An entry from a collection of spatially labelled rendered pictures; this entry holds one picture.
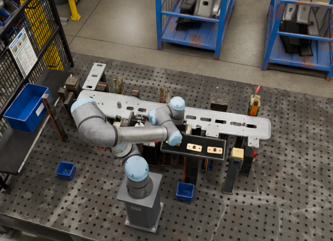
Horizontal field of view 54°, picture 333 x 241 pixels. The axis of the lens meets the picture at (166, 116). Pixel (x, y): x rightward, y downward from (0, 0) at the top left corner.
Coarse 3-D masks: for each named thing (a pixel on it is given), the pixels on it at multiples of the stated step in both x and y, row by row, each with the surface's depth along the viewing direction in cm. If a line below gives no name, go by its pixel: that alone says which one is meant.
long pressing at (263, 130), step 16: (80, 96) 240; (96, 96) 240; (112, 96) 240; (128, 96) 239; (112, 112) 230; (128, 112) 230; (144, 112) 230; (192, 112) 229; (208, 112) 229; (224, 112) 229; (192, 128) 220; (224, 128) 220; (240, 128) 220; (256, 128) 220
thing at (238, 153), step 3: (234, 150) 190; (237, 150) 190; (240, 150) 190; (243, 150) 190; (234, 153) 189; (237, 153) 189; (240, 153) 189; (234, 156) 188; (237, 156) 187; (240, 156) 187
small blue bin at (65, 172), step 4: (60, 164) 231; (64, 164) 232; (68, 164) 231; (72, 164) 230; (60, 168) 232; (64, 168) 236; (68, 168) 235; (72, 168) 227; (56, 172) 226; (60, 172) 232; (64, 172) 235; (68, 172) 235; (72, 172) 229; (60, 176) 228; (64, 176) 226; (68, 176) 225; (72, 176) 230
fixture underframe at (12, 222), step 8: (0, 216) 263; (0, 224) 264; (8, 224) 260; (16, 224) 260; (24, 224) 260; (32, 224) 260; (0, 232) 274; (8, 232) 278; (32, 232) 256; (40, 232) 256; (48, 232) 255; (56, 232) 255; (56, 240) 254; (64, 240) 251; (72, 240) 251; (80, 240) 232; (88, 240) 246
